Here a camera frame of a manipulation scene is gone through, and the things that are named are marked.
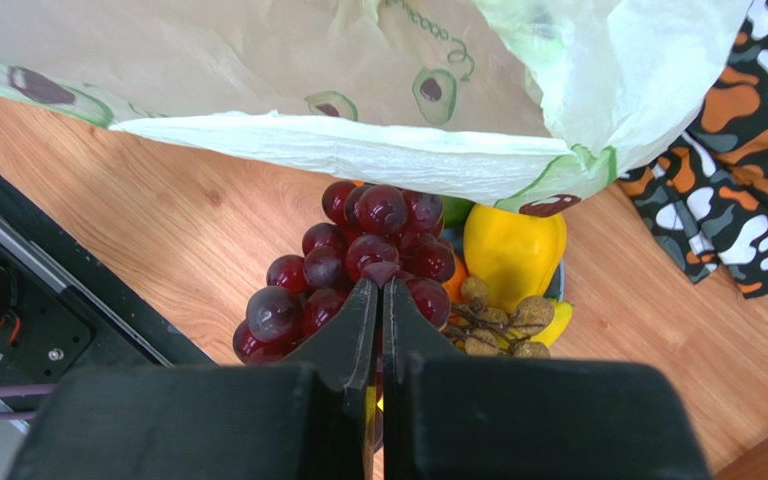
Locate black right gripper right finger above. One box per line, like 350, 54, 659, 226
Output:
381, 280, 710, 479

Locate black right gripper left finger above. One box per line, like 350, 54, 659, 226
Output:
8, 280, 380, 479

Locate red grape bunch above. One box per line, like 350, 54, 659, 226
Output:
232, 180, 458, 364

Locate pale green plastic bag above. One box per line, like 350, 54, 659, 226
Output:
0, 1, 750, 216

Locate orange tangerine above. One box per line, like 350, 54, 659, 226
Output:
442, 253, 469, 304

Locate blue plate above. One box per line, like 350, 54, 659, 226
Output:
544, 260, 566, 301

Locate green orange mango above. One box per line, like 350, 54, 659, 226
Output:
441, 196, 475, 229

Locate camouflage patterned shorts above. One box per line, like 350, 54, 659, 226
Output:
619, 1, 768, 298

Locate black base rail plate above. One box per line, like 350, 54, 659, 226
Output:
0, 175, 212, 421

